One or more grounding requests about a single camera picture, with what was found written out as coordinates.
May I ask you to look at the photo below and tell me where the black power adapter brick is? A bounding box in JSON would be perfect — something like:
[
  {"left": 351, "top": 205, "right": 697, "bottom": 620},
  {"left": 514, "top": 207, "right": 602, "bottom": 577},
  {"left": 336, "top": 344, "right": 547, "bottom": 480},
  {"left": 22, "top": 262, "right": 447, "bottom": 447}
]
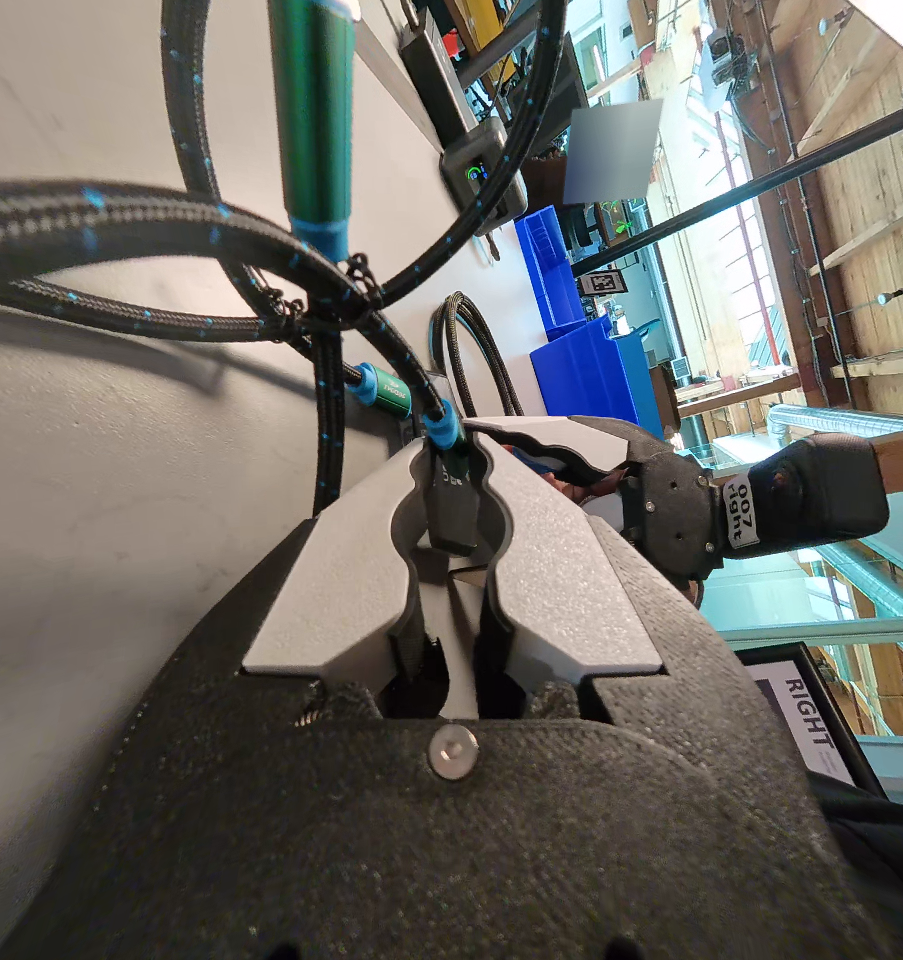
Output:
[{"left": 400, "top": 15, "right": 480, "bottom": 149}]

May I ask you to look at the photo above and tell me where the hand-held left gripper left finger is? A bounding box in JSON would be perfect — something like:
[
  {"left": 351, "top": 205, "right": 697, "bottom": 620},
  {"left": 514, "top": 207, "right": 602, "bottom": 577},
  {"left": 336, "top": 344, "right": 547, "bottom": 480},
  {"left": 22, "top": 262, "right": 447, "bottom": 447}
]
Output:
[{"left": 241, "top": 438, "right": 430, "bottom": 695}]

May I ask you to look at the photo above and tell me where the green plug braided hdmi cable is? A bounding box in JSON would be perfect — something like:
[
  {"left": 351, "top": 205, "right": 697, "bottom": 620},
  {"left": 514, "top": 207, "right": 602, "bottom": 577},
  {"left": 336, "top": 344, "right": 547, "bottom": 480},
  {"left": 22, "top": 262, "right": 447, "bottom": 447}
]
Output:
[
  {"left": 159, "top": 0, "right": 417, "bottom": 520},
  {"left": 0, "top": 0, "right": 570, "bottom": 471}
]

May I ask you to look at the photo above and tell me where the black monitor on stand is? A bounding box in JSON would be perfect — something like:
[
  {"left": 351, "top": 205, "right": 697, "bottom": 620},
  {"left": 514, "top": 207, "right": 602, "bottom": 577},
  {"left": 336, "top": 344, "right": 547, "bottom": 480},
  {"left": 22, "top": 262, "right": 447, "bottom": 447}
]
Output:
[{"left": 496, "top": 33, "right": 589, "bottom": 160}]

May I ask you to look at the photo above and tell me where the blue plastic bin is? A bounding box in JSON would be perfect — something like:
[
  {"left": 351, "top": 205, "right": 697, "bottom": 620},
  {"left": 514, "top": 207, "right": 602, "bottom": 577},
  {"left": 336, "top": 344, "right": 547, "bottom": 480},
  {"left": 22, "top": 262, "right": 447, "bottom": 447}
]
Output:
[
  {"left": 530, "top": 315, "right": 645, "bottom": 426},
  {"left": 515, "top": 208, "right": 589, "bottom": 344}
]

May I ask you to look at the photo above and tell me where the black framed white sign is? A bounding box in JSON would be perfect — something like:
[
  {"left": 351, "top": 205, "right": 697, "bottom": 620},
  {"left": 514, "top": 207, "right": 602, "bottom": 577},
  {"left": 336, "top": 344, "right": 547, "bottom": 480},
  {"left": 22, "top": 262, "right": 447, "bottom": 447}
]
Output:
[{"left": 736, "top": 641, "right": 889, "bottom": 801}]

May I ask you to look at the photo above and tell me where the silver ventilation duct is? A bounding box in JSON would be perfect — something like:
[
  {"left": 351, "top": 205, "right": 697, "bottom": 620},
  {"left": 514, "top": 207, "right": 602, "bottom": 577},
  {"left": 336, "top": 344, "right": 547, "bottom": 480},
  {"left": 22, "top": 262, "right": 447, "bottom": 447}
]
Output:
[
  {"left": 766, "top": 405, "right": 903, "bottom": 445},
  {"left": 819, "top": 540, "right": 903, "bottom": 618}
]

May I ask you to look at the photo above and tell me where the person's black clothed torso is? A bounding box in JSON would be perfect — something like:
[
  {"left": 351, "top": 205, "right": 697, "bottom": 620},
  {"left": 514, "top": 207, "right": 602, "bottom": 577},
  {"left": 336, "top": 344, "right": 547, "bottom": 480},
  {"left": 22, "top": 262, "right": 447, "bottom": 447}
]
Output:
[{"left": 811, "top": 772, "right": 903, "bottom": 960}]

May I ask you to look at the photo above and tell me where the black hdmi switch box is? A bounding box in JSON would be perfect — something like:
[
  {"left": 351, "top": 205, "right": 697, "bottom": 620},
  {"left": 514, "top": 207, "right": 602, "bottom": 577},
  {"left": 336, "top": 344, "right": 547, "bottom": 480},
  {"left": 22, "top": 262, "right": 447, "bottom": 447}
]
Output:
[{"left": 399, "top": 371, "right": 484, "bottom": 558}]

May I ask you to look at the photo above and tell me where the black braided switch cable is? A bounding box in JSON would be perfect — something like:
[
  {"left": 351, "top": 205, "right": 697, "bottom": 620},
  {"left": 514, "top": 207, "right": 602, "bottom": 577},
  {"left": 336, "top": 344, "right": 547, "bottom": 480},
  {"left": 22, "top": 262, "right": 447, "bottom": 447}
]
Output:
[{"left": 430, "top": 292, "right": 529, "bottom": 421}]

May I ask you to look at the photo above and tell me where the black metal pole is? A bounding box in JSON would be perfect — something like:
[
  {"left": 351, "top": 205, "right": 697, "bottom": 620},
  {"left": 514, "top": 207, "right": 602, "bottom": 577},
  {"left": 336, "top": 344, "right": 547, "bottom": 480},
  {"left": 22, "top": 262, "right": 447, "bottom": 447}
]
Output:
[{"left": 571, "top": 97, "right": 903, "bottom": 280}]

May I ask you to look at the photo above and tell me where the brown cardboard box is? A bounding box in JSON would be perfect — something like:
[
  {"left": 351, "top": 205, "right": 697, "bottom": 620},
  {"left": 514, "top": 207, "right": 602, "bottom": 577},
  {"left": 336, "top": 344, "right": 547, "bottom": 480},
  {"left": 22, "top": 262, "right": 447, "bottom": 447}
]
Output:
[{"left": 646, "top": 363, "right": 683, "bottom": 445}]

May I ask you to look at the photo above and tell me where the blue partition panel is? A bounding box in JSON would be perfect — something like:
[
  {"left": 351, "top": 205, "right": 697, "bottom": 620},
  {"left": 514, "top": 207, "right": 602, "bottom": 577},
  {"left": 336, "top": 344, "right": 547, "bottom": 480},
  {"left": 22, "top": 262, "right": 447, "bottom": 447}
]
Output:
[{"left": 609, "top": 330, "right": 668, "bottom": 445}]

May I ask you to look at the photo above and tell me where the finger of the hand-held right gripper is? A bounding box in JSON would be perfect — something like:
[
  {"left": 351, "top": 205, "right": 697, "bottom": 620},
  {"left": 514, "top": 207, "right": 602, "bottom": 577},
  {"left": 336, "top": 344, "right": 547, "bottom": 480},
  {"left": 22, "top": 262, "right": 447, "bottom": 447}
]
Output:
[
  {"left": 581, "top": 489, "right": 627, "bottom": 537},
  {"left": 462, "top": 414, "right": 638, "bottom": 486}
]

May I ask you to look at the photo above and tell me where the small yellow bin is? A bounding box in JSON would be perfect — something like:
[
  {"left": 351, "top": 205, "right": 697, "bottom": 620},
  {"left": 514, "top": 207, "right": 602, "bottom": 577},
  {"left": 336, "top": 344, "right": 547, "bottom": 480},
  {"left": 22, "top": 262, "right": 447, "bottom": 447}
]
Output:
[{"left": 451, "top": 0, "right": 544, "bottom": 40}]

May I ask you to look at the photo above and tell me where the dark grey power bank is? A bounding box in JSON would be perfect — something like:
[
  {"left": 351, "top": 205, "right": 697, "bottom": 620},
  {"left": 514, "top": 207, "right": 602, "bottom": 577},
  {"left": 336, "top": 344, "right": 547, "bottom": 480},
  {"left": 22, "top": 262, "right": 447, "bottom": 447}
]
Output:
[{"left": 440, "top": 116, "right": 531, "bottom": 228}]

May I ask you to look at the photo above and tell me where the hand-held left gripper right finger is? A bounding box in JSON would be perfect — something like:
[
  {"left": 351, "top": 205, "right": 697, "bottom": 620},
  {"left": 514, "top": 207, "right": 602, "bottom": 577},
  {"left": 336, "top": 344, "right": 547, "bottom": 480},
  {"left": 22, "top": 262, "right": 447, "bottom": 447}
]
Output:
[{"left": 470, "top": 435, "right": 665, "bottom": 690}]

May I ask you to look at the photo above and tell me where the grey metal pole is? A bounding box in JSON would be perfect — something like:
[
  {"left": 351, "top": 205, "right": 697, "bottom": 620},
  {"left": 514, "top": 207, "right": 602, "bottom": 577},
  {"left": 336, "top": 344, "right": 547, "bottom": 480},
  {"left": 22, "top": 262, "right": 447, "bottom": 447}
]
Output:
[{"left": 455, "top": 0, "right": 544, "bottom": 85}]

